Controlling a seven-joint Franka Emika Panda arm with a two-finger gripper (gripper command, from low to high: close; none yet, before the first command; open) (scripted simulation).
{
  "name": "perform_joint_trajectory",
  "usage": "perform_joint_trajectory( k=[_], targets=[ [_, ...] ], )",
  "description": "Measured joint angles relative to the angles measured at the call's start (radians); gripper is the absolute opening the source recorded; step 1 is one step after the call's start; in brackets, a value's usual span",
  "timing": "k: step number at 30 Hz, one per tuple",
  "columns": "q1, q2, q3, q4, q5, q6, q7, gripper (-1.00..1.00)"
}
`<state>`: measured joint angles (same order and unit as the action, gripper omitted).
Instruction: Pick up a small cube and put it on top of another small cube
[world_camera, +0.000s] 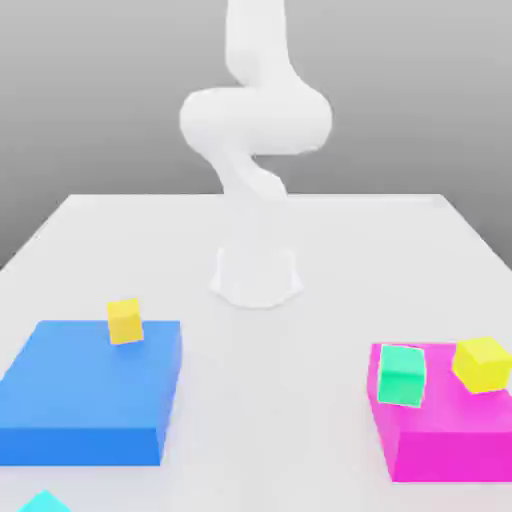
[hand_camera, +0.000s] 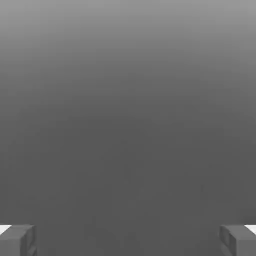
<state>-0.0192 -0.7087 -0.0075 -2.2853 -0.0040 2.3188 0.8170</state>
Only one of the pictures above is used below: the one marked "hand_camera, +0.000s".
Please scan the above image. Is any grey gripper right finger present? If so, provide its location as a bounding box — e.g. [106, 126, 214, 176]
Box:
[218, 224, 256, 256]

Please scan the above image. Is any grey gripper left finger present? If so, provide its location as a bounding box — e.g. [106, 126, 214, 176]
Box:
[0, 224, 38, 256]

